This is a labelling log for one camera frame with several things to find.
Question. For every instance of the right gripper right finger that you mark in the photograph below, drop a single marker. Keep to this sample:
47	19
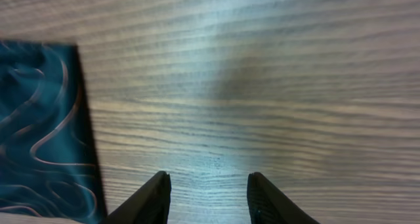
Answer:
269	205

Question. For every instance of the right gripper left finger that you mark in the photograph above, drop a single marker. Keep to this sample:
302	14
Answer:
150	204

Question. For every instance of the black orange patterned jersey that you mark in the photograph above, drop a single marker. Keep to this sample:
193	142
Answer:
49	166

